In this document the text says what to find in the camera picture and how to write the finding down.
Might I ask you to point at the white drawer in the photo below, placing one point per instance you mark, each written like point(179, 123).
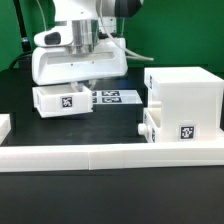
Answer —
point(150, 127)
point(61, 100)

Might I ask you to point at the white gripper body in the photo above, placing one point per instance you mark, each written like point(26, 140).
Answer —
point(52, 64)

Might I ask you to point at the black pole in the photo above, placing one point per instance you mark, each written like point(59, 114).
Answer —
point(24, 38)

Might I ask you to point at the white marker tag plate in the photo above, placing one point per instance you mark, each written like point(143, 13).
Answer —
point(113, 97)

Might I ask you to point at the white front drawer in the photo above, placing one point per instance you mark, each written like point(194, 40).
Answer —
point(150, 127)

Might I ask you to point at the white U-shaped fence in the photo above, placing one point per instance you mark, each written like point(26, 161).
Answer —
point(107, 156)

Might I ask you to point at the white drawer cabinet box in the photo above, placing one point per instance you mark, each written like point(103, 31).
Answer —
point(190, 100)

